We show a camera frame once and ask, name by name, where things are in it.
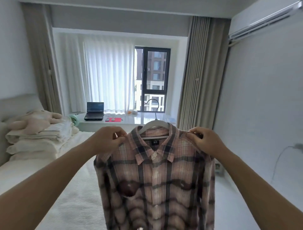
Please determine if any person's left hand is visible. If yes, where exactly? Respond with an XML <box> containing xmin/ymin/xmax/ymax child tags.
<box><xmin>89</xmin><ymin>126</ymin><xmax>128</xmax><ymax>156</ymax></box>

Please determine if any person's right hand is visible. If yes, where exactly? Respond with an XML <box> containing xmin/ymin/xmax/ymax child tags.
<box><xmin>187</xmin><ymin>127</ymin><xmax>229</xmax><ymax>161</ymax></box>

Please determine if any white plastic hanger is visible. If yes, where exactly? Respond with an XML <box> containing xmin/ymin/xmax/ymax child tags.
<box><xmin>138</xmin><ymin>99</ymin><xmax>171</xmax><ymax>139</ymax></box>

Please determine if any pink plaid shirt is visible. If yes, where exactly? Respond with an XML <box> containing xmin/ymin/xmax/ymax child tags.
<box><xmin>93</xmin><ymin>123</ymin><xmax>216</xmax><ymax>230</ymax></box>

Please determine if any person's left forearm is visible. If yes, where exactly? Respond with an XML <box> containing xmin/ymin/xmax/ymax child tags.
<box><xmin>0</xmin><ymin>141</ymin><xmax>101</xmax><ymax>230</ymax></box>

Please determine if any person's right forearm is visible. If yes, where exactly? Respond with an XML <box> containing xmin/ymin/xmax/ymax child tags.
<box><xmin>214</xmin><ymin>149</ymin><xmax>303</xmax><ymax>230</ymax></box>

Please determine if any white bay window ledge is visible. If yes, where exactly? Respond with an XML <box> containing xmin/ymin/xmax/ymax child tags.
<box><xmin>75</xmin><ymin>112</ymin><xmax>178</xmax><ymax>132</ymax></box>

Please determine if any black laptop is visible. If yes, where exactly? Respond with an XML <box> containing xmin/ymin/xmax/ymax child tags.
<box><xmin>84</xmin><ymin>102</ymin><xmax>104</xmax><ymax>121</ymax></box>

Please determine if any small green fan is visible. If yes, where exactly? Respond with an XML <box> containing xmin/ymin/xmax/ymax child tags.
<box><xmin>68</xmin><ymin>114</ymin><xmax>80</xmax><ymax>127</ymax></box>

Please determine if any stack of white bedding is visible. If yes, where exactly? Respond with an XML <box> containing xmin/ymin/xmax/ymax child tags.
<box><xmin>5</xmin><ymin>121</ymin><xmax>80</xmax><ymax>161</ymax></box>

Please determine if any white sheer curtain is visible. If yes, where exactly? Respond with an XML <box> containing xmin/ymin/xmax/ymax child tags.
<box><xmin>58</xmin><ymin>33</ymin><xmax>137</xmax><ymax>114</ymax></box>

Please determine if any beige curtain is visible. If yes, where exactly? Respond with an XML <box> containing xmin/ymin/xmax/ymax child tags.
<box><xmin>21</xmin><ymin>3</ymin><xmax>63</xmax><ymax>115</ymax></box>
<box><xmin>176</xmin><ymin>16</ymin><xmax>231</xmax><ymax>132</ymax></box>

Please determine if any bed with white bedspread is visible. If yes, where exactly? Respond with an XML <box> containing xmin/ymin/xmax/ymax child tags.
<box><xmin>0</xmin><ymin>131</ymin><xmax>107</xmax><ymax>230</ymax></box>

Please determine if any beige plush toy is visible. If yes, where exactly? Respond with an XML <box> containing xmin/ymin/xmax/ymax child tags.
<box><xmin>7</xmin><ymin>110</ymin><xmax>63</xmax><ymax>136</ymax></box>

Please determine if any dark framed window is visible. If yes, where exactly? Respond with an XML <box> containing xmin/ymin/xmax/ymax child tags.
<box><xmin>134</xmin><ymin>46</ymin><xmax>171</xmax><ymax>113</ymax></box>

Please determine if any white air conditioner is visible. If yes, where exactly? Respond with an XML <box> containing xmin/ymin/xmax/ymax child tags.
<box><xmin>228</xmin><ymin>0</ymin><xmax>303</xmax><ymax>44</ymax></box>

